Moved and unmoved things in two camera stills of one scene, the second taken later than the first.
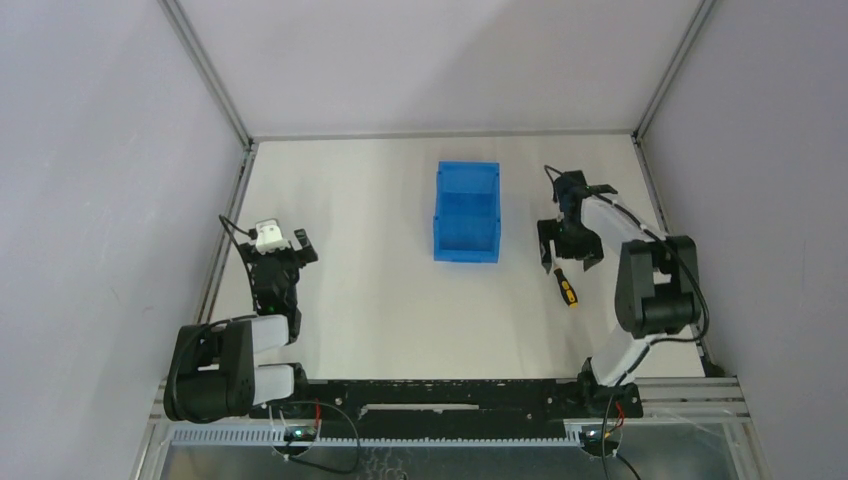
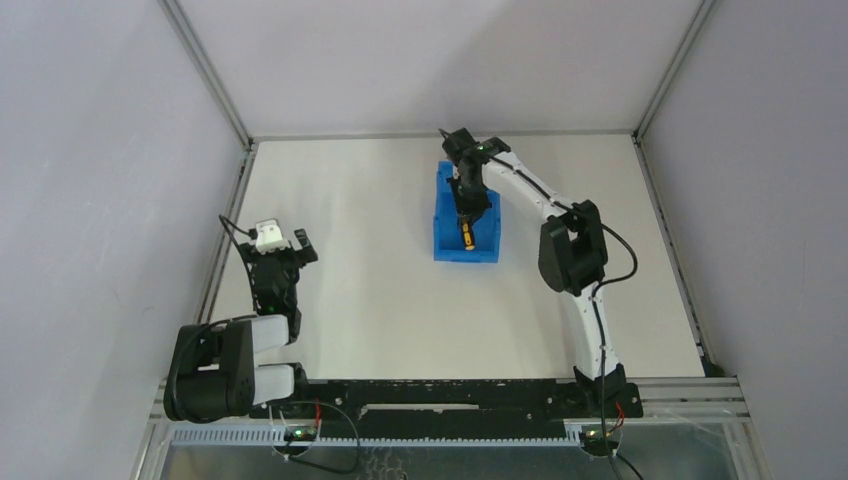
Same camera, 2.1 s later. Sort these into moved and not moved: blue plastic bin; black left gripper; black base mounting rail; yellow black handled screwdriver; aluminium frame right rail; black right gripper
Moved: yellow black handled screwdriver; black right gripper
Not moved: black base mounting rail; aluminium frame right rail; blue plastic bin; black left gripper
